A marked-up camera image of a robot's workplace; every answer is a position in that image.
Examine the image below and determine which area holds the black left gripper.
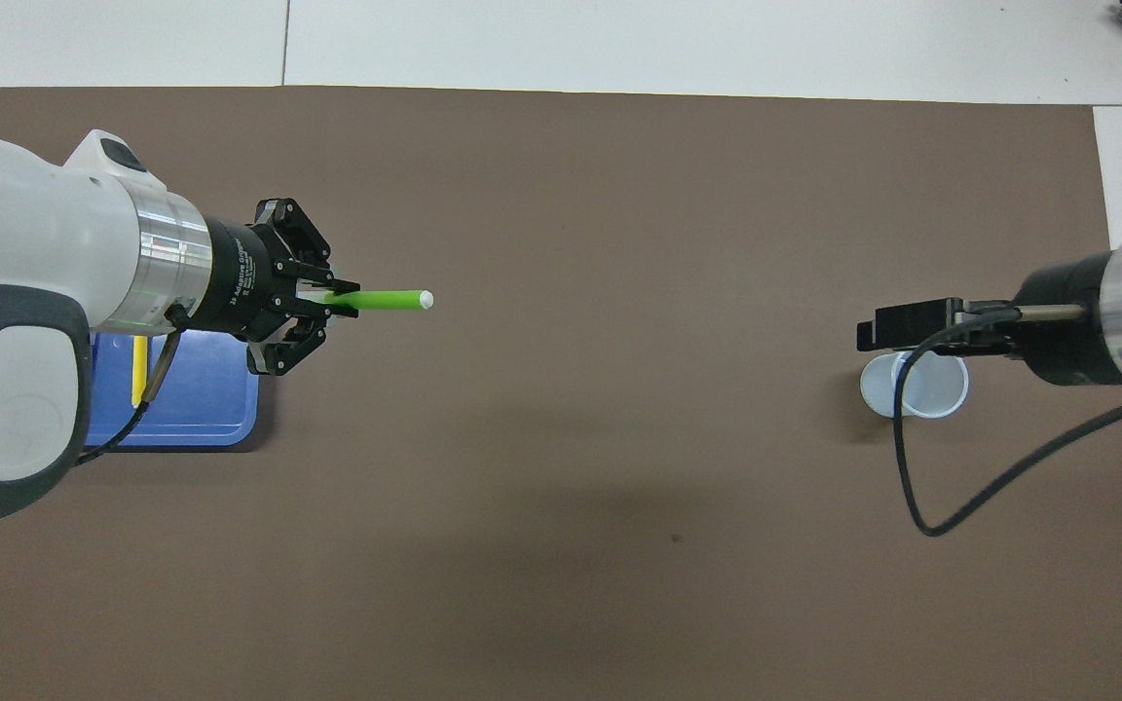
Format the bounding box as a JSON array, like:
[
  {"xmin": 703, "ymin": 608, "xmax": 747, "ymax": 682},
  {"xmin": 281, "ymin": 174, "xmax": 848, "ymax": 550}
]
[{"xmin": 193, "ymin": 198, "xmax": 362, "ymax": 377}]

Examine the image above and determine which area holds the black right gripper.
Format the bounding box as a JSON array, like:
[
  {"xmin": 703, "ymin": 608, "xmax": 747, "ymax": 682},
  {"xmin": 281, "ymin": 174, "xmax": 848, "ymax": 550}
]
[{"xmin": 856, "ymin": 251, "xmax": 1122, "ymax": 387}]

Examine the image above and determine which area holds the green pen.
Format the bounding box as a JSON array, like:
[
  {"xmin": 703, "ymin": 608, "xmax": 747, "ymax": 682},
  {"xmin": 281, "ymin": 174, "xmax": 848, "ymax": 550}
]
[{"xmin": 322, "ymin": 288, "xmax": 435, "ymax": 314}]

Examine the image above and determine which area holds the translucent plastic cup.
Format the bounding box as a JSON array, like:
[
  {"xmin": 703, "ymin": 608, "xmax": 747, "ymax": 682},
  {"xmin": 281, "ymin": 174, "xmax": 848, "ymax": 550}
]
[{"xmin": 859, "ymin": 349, "xmax": 970, "ymax": 421}]

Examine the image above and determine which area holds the blue plastic tray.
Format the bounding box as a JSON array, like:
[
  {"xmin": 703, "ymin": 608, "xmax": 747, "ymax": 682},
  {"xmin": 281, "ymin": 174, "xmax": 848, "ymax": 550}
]
[{"xmin": 82, "ymin": 331, "xmax": 262, "ymax": 449}]

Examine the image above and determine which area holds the brown table mat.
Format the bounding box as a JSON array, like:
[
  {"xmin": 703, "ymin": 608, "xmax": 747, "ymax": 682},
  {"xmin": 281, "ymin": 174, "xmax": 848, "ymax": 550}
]
[{"xmin": 0, "ymin": 86, "xmax": 1122, "ymax": 701}]

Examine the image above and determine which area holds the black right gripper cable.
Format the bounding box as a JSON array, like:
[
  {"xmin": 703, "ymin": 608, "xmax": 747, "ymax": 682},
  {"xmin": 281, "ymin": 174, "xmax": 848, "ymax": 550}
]
[{"xmin": 892, "ymin": 304, "xmax": 1122, "ymax": 538}]

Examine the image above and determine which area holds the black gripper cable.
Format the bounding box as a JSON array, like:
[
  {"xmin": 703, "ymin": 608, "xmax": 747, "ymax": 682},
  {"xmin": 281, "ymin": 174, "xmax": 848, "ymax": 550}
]
[
  {"xmin": 892, "ymin": 304, "xmax": 1122, "ymax": 538},
  {"xmin": 74, "ymin": 307, "xmax": 187, "ymax": 466}
]

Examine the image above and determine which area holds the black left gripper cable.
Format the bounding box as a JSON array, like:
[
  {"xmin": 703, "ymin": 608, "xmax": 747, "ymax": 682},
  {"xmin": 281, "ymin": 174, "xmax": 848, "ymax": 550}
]
[{"xmin": 74, "ymin": 307, "xmax": 187, "ymax": 466}]

